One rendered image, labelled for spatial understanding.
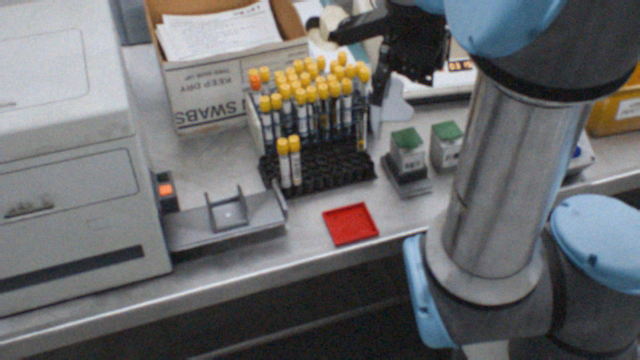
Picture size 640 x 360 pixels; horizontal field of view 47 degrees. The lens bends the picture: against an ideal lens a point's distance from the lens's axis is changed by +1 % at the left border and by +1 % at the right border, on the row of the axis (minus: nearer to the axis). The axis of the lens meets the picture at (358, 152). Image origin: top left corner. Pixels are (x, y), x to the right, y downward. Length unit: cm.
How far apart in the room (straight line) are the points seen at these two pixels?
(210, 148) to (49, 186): 38
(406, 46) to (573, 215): 34
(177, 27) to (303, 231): 53
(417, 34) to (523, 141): 48
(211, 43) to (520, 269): 84
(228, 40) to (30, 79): 52
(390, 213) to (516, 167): 58
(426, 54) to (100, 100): 41
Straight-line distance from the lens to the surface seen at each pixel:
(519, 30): 42
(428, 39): 98
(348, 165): 115
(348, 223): 109
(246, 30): 140
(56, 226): 97
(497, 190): 58
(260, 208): 107
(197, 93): 123
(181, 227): 106
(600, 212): 80
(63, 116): 87
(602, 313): 79
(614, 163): 126
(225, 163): 121
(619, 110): 128
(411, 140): 111
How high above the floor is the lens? 168
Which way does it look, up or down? 42 degrees down
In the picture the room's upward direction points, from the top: straight up
